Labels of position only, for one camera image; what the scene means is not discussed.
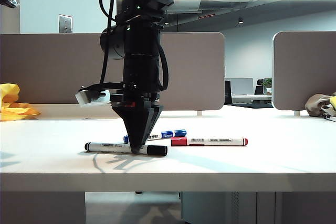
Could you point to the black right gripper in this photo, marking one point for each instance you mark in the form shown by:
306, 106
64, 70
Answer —
141, 95

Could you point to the blue cap whiteboard marker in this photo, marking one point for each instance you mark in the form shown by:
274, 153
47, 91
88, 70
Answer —
168, 134

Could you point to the black cap whiteboard marker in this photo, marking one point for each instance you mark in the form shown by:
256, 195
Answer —
105, 147

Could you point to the red cap whiteboard marker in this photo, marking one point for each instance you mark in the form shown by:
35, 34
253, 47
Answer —
210, 141

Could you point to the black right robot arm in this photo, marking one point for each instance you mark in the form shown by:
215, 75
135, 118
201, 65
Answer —
141, 45

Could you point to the brown desk divider panel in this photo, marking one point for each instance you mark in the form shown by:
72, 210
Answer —
302, 72
52, 64

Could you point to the black office chair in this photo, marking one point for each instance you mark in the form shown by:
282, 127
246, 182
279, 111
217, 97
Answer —
259, 87
227, 93

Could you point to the beige desk shelf box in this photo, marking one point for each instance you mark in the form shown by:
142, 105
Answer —
57, 111

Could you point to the white background partition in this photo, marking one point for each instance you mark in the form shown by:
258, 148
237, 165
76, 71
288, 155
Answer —
240, 86

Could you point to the white background desk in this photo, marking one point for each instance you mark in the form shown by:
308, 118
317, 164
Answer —
252, 98

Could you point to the yellow cloth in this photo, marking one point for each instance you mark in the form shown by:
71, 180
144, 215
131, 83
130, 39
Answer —
10, 108

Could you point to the red LED sign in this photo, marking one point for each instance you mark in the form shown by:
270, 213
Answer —
207, 16

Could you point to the green potted plant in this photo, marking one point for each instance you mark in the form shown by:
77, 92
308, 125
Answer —
267, 83

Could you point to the beige desk leg panel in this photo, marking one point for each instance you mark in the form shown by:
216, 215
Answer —
42, 208
307, 208

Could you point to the black ceiling spotlight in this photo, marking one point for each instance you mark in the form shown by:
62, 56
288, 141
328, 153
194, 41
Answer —
240, 20

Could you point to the brown fabric bag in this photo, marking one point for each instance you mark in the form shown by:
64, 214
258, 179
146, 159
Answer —
315, 104

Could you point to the black white marker pen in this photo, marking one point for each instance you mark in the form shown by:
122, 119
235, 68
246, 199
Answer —
330, 117

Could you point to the yellow rectangular pad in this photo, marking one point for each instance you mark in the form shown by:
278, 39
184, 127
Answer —
334, 102

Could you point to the metal wall switch plate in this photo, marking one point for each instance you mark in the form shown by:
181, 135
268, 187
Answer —
65, 23

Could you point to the grey pedestal cabinet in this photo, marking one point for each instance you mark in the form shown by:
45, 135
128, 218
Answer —
218, 208

